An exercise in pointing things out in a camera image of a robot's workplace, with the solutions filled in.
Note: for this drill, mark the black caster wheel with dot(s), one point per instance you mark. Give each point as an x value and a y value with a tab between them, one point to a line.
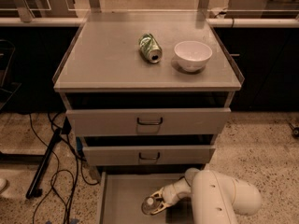
295	130

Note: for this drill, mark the crushed green soda can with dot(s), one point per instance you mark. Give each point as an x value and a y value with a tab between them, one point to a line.
150	48

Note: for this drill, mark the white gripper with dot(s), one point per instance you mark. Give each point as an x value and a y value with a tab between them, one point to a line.
168	191

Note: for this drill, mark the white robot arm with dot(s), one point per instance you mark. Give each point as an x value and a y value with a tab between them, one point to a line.
216	198

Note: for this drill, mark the grey bottom drawer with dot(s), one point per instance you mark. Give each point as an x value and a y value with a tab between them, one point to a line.
121	197

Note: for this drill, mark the grey top drawer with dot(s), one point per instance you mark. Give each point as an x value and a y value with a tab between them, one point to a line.
131	122

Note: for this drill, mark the grey drawer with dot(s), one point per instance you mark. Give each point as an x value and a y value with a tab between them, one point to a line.
131	122
148	155
121	197

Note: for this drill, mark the clear plastic water bottle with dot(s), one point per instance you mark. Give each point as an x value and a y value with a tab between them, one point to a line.
150	205

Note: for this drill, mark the grey middle drawer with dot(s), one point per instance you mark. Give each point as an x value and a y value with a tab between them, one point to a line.
148	155

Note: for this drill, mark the black chair frame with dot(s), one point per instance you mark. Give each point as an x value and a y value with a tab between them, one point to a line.
7	86

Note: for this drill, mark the white counter rail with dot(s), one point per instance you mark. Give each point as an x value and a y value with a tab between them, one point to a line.
224	23

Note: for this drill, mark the white ceramic bowl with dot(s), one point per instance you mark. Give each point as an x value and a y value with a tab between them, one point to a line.
192	55

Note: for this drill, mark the black floor stand bar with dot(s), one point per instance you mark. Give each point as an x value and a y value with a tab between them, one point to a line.
34	190

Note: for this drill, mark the grey drawer cabinet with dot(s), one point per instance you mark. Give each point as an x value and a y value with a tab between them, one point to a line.
104	69

